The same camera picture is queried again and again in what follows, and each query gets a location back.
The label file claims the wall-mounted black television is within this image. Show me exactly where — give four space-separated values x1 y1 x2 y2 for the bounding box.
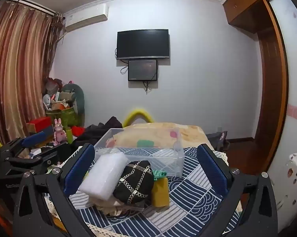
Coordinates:
116 29 170 60

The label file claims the black chain-pattern cap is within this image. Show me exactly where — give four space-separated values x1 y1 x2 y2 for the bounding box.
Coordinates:
112 160 154 206

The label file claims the striped brown curtain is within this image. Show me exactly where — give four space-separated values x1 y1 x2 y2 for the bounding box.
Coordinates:
0 0 59 144

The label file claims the dark grey bag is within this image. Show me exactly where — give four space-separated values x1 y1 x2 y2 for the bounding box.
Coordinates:
205 131 231 151

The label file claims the red box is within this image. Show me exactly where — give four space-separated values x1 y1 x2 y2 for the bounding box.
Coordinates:
26 117 52 132

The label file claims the yellow foam arch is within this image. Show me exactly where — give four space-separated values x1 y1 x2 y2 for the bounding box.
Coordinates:
123 108 155 127

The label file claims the red cloth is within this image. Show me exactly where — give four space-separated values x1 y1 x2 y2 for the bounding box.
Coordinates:
71 125 86 137

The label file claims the white air conditioner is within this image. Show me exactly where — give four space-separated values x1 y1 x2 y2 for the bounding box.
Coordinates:
65 5 109 32

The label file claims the green knit cloth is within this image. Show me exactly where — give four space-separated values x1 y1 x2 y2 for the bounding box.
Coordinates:
152 169 167 180

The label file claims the white wardrobe sliding door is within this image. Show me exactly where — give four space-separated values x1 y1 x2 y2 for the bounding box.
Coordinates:
268 0 297 231

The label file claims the clear plastic storage box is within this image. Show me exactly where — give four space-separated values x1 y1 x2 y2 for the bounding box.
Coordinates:
94 128 185 178

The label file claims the white bubble wrap sheet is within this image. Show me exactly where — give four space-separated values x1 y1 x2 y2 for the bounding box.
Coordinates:
78 153 129 200

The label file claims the blue wave-pattern cloth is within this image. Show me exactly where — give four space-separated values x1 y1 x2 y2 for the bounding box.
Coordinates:
43 147 243 237

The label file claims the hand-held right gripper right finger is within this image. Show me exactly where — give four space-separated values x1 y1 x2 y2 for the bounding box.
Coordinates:
197 143 278 237

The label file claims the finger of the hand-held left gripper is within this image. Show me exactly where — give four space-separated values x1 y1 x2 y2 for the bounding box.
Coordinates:
5 143 72 174
0 131 47 159

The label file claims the small white fan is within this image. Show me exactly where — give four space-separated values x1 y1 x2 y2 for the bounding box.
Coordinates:
43 94 52 111

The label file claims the yellow sponge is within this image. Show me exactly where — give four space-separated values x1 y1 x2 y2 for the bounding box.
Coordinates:
151 177 170 206

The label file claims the blue box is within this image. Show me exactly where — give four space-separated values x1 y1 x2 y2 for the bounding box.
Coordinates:
38 125 54 139

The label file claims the pink rabbit toy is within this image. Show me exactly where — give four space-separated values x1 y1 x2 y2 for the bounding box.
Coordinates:
53 118 67 146

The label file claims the cream cloth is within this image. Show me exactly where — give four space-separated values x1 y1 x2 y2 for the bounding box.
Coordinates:
89 195 144 216

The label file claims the black clothes pile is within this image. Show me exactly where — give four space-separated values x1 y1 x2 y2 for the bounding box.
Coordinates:
73 116 124 151

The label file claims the green shopping bag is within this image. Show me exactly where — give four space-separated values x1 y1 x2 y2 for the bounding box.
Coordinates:
45 106 80 129

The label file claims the white stickered appliance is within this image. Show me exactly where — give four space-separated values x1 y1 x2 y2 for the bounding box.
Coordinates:
274 150 297 219

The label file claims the beige printed blanket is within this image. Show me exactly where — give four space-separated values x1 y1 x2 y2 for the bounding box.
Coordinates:
106 122 213 153

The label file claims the small black monitor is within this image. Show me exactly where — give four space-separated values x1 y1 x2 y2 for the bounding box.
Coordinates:
128 59 159 82

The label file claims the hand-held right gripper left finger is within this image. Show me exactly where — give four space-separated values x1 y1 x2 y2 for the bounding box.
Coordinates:
13 143 97 237

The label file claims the wooden wardrobe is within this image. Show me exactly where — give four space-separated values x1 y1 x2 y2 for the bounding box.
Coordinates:
221 0 289 163

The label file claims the white curtain rail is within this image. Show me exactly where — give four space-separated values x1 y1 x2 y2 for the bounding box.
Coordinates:
3 0 63 18

